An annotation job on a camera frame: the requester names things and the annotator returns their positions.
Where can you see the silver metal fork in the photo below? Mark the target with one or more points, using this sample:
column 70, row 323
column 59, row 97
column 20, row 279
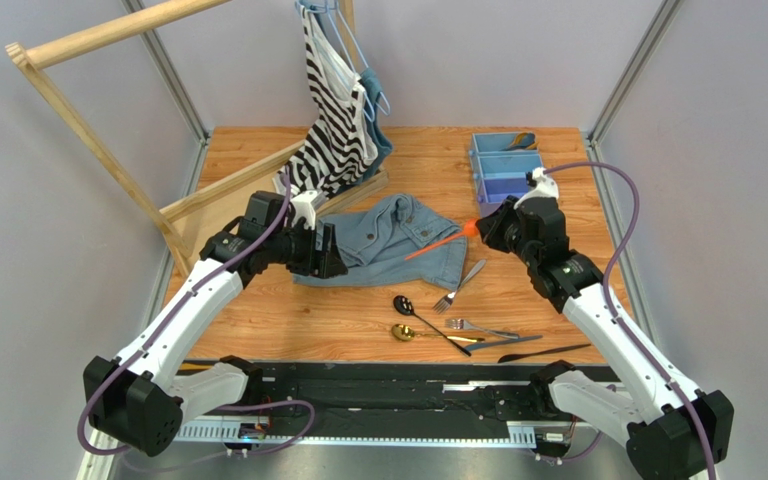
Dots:
column 463, row 324

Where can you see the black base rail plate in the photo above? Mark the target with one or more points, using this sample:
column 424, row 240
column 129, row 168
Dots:
column 399, row 400

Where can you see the wooden clothes rack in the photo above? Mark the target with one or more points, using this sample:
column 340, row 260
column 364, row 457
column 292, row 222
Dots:
column 70, row 237

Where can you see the black metal spoon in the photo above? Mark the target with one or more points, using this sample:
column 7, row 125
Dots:
column 404, row 306

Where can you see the gold metal spoon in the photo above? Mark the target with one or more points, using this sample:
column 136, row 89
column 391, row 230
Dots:
column 405, row 333

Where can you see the dark blue plastic spoon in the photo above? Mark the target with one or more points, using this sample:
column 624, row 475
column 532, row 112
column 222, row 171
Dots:
column 515, row 144

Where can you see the teal hanging garment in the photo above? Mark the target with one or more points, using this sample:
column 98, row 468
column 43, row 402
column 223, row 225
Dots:
column 377, row 126

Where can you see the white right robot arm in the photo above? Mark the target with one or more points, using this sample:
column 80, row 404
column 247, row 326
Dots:
column 670, row 427

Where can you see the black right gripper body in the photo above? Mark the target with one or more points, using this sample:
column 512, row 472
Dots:
column 497, row 229

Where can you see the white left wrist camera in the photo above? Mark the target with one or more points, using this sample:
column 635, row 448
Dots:
column 304, row 208

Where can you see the blue three-compartment organizer tray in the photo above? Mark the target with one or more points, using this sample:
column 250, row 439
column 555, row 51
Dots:
column 498, row 174

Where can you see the dark blue plastic knife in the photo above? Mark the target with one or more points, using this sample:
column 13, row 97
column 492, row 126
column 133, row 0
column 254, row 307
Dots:
column 489, row 344

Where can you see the black plastic knife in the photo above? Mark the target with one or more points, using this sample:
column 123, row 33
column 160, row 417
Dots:
column 516, row 357

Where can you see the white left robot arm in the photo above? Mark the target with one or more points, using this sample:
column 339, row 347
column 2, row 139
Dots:
column 136, row 397

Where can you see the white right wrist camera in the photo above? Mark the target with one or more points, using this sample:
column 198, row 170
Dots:
column 541, row 185

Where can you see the light blue denim jacket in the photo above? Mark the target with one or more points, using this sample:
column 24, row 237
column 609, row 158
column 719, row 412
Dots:
column 375, row 245

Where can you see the black white striped top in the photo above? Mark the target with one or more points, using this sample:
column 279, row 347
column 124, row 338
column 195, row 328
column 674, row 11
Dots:
column 337, row 150

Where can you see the orange plastic spoon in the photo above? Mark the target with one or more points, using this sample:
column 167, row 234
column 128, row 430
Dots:
column 469, row 229

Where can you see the silver metal knife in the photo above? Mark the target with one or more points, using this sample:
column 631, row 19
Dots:
column 446, row 302

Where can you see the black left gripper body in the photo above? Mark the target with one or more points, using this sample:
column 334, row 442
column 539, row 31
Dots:
column 295, row 246

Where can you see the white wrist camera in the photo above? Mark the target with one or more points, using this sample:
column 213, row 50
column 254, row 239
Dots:
column 541, row 185
column 304, row 208

